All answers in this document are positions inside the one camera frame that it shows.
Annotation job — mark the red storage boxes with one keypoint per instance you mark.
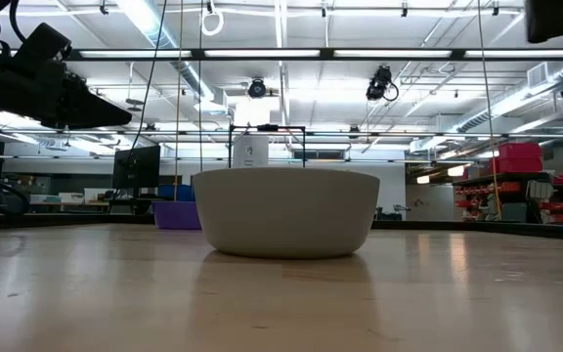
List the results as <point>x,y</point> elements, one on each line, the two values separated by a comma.
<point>520,157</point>

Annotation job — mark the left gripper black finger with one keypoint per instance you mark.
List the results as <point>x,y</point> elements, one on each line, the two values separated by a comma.
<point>91,112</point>

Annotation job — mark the purple plastic bin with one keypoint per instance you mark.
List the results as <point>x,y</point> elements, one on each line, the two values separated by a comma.
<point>176,216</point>

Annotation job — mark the black overhead light bar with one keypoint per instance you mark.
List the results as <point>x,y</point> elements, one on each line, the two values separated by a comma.
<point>325,54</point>

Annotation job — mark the black computer monitor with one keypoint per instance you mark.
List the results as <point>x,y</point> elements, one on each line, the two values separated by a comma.
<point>136,167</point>

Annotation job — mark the black round hanging camera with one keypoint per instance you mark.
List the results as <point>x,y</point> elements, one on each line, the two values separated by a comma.
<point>257,88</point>

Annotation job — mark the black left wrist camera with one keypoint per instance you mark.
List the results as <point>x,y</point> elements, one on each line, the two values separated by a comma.
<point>42,46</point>

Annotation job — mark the dark blue plastic bin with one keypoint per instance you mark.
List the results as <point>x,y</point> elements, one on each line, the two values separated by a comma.
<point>170,192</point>

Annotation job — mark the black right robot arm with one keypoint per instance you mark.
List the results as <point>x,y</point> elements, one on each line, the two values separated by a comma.
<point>560,17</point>

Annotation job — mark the thin black metal stand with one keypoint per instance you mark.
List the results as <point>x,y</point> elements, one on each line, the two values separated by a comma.
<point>268,127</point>

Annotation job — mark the white paper sign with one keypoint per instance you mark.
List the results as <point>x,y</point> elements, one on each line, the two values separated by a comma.
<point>250,150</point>

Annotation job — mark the black aluminium table frame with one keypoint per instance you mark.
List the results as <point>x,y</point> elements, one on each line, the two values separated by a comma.
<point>457,228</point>

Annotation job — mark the black shelf rack with parts bins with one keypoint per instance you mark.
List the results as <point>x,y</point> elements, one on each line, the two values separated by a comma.
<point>511,195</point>

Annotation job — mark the pale grey bowl yellow inside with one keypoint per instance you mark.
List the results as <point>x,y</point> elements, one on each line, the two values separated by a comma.
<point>286,210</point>

